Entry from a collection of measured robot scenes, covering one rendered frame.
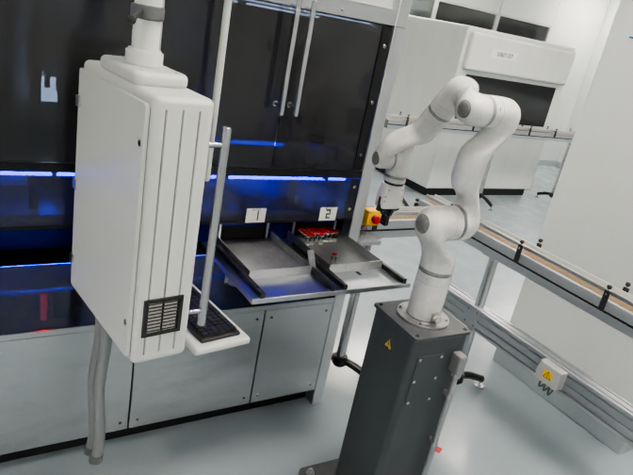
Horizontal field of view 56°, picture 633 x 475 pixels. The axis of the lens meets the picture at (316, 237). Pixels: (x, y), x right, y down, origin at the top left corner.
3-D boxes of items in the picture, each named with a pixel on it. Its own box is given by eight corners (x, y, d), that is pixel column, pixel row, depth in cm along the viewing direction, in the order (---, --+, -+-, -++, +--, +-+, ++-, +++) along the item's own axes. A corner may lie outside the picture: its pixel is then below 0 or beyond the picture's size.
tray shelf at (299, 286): (200, 246, 234) (201, 241, 233) (345, 238, 272) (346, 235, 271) (251, 304, 197) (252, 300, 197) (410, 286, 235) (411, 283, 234)
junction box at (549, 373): (533, 376, 269) (540, 359, 266) (540, 374, 272) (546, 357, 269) (555, 391, 260) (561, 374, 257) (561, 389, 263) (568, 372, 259)
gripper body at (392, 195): (398, 176, 229) (392, 204, 233) (378, 176, 224) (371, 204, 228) (411, 183, 224) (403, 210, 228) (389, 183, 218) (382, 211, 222)
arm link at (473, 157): (421, 230, 204) (455, 229, 213) (443, 248, 196) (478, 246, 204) (471, 88, 183) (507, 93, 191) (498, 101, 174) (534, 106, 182)
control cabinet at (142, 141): (66, 287, 197) (75, 44, 170) (122, 279, 210) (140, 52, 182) (125, 369, 163) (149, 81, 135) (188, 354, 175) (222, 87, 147)
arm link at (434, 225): (459, 276, 205) (478, 212, 196) (418, 280, 195) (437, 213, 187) (436, 262, 214) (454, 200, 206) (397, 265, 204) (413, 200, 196)
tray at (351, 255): (286, 237, 254) (287, 230, 253) (335, 236, 268) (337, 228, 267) (329, 272, 228) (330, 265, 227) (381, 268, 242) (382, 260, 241)
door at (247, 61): (150, 164, 204) (166, -19, 183) (269, 167, 229) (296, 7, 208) (151, 164, 203) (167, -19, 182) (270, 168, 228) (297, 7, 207)
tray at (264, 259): (213, 240, 236) (214, 233, 235) (270, 238, 250) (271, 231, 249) (248, 279, 210) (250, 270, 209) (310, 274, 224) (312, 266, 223)
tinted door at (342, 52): (270, 167, 229) (297, 7, 208) (360, 170, 252) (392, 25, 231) (271, 168, 228) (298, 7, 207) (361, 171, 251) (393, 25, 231)
